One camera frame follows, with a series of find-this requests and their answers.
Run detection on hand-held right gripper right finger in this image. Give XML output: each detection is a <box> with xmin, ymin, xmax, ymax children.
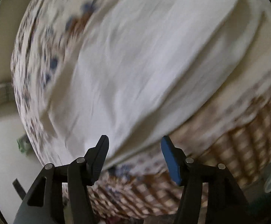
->
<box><xmin>161</xmin><ymin>135</ymin><xmax>253</xmax><ymax>224</ymax></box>

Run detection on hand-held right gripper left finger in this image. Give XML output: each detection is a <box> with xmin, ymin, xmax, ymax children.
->
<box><xmin>14</xmin><ymin>135</ymin><xmax>110</xmax><ymax>224</ymax></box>

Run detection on white pants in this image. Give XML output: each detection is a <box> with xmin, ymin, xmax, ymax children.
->
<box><xmin>40</xmin><ymin>0</ymin><xmax>267</xmax><ymax>168</ymax></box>

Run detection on green packet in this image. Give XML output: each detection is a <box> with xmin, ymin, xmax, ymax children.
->
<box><xmin>17</xmin><ymin>137</ymin><xmax>31</xmax><ymax>154</ymax></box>

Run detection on brown checked cloth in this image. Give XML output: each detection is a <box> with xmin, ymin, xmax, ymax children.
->
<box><xmin>63</xmin><ymin>79</ymin><xmax>271</xmax><ymax>220</ymax></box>

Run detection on dark bar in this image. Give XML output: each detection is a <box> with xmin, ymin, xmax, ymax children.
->
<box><xmin>12</xmin><ymin>178</ymin><xmax>27</xmax><ymax>199</ymax></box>

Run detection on cream floral blanket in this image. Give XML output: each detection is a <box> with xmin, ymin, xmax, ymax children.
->
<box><xmin>11</xmin><ymin>0</ymin><xmax>271</xmax><ymax>176</ymax></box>

